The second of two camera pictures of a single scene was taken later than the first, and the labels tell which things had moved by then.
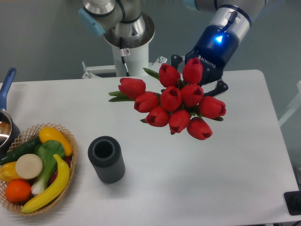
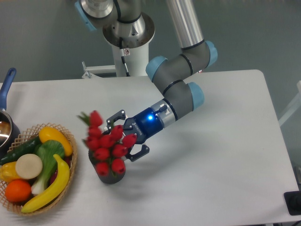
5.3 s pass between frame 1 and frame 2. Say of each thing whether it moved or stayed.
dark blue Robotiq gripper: moved
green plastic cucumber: stayed
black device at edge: stayed
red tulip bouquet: moved
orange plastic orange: stayed
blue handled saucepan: stayed
